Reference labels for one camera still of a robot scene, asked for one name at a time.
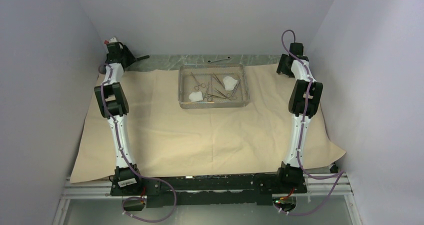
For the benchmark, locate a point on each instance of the white gauze pad left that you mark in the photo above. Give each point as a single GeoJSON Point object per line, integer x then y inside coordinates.
{"type": "Point", "coordinates": [196, 96]}

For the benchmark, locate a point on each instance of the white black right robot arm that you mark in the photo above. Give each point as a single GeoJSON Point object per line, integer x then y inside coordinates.
{"type": "Point", "coordinates": [303, 105]}

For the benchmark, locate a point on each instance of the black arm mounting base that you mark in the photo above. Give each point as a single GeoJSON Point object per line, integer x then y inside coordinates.
{"type": "Point", "coordinates": [250, 188]}

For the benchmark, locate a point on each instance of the aluminium rail frame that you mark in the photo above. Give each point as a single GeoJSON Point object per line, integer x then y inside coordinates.
{"type": "Point", "coordinates": [100, 189]}

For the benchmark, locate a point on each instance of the black-handled claw hammer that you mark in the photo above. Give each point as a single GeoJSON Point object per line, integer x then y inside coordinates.
{"type": "Point", "coordinates": [137, 59]}

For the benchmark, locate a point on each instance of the silver forceps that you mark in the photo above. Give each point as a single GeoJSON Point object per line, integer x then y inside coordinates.
{"type": "Point", "coordinates": [218, 80]}

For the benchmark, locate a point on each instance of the silver ratchet wrench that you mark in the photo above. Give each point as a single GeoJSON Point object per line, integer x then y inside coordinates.
{"type": "Point", "coordinates": [218, 60]}

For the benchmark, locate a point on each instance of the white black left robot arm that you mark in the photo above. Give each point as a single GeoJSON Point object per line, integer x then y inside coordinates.
{"type": "Point", "coordinates": [114, 107]}

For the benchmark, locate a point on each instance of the white gauze pad right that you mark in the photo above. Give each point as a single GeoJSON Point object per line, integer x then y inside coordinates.
{"type": "Point", "coordinates": [229, 83]}

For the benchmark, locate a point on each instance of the white gauze pad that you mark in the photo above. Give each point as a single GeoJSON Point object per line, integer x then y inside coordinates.
{"type": "Point", "coordinates": [229, 83]}
{"type": "Point", "coordinates": [196, 96]}

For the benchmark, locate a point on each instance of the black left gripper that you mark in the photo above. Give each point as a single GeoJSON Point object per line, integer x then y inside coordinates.
{"type": "Point", "coordinates": [132, 59]}

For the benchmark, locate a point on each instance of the metal mesh instrument tray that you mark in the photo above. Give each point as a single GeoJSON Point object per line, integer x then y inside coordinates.
{"type": "Point", "coordinates": [214, 96]}

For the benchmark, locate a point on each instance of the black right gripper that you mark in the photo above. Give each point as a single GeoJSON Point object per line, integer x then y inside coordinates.
{"type": "Point", "coordinates": [280, 68]}

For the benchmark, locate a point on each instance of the silver surgical scissors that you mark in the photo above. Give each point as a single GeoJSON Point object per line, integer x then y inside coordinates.
{"type": "Point", "coordinates": [198, 85]}

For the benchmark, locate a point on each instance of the silver haemostat clamp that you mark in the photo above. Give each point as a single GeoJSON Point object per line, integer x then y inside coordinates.
{"type": "Point", "coordinates": [234, 91]}

